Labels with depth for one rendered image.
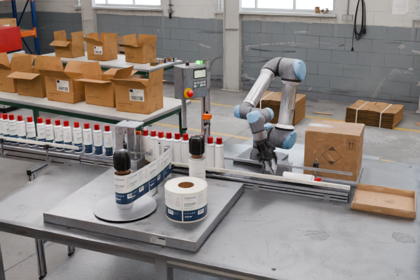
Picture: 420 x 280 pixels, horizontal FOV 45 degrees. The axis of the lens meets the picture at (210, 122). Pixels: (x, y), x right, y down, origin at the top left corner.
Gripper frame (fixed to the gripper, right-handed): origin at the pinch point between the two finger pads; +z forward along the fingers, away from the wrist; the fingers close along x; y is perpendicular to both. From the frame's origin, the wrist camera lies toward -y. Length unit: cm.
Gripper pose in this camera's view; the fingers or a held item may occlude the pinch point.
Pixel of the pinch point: (273, 171)
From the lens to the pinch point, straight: 285.5
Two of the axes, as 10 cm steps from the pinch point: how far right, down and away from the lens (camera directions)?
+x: 8.7, -2.4, -4.3
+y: -3.7, 2.7, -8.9
